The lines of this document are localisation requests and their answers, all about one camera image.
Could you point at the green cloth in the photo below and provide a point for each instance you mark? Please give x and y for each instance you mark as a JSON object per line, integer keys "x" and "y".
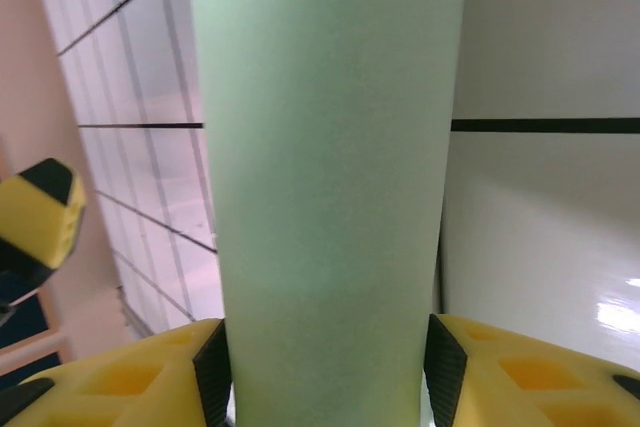
{"x": 325, "y": 147}

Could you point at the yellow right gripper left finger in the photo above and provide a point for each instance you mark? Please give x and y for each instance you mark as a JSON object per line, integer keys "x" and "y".
{"x": 125, "y": 387}

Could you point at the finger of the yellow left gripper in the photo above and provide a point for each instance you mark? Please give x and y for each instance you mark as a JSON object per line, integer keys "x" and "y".
{"x": 40, "y": 212}

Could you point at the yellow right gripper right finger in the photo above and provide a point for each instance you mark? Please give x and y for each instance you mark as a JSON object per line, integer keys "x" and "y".
{"x": 540, "y": 387}

